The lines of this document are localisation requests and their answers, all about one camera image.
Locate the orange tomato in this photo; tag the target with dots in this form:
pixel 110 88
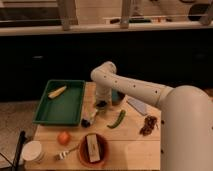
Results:
pixel 63 138

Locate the green chili pepper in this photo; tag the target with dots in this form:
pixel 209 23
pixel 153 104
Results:
pixel 118 120

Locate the brown dried fruit cluster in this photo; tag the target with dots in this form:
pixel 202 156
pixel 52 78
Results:
pixel 149 124

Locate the white lidded jar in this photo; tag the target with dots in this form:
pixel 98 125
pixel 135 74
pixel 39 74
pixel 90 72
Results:
pixel 33 151

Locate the terracotta bowl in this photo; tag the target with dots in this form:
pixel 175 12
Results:
pixel 83 155

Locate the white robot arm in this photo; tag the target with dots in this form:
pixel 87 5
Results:
pixel 186 117

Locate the teal cup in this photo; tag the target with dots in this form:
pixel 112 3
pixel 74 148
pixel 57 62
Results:
pixel 117 97

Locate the yellow corn cob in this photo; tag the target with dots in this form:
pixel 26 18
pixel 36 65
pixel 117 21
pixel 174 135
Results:
pixel 56 92

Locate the wooden block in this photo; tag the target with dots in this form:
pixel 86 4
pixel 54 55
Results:
pixel 93 148

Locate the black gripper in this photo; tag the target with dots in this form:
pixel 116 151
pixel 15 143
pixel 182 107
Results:
pixel 101 104

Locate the black ladle with steel handle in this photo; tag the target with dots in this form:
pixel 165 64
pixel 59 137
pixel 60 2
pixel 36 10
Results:
pixel 88 120

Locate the green plastic tray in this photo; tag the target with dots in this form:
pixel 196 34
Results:
pixel 65 108

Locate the black stand pole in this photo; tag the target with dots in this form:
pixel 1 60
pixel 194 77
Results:
pixel 18 151

